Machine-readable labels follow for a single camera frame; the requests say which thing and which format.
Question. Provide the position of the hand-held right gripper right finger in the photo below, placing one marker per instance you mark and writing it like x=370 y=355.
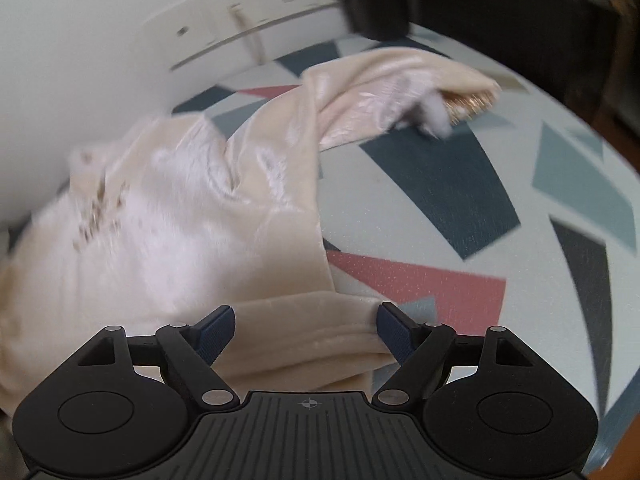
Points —
x=395 y=332

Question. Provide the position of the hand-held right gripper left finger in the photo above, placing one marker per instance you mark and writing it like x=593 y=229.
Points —
x=216 y=335

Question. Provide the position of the cream velvet robe fur trim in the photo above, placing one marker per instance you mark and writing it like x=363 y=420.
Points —
x=175 y=240

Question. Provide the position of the geometric patterned bed sheet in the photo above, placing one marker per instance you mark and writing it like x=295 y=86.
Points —
x=425 y=175

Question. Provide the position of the black bag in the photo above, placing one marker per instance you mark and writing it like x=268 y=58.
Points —
x=372 y=0

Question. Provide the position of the black side table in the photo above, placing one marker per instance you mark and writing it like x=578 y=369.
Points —
x=525 y=20

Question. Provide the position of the white wall outlet panel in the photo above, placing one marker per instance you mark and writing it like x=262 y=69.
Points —
x=210 y=20

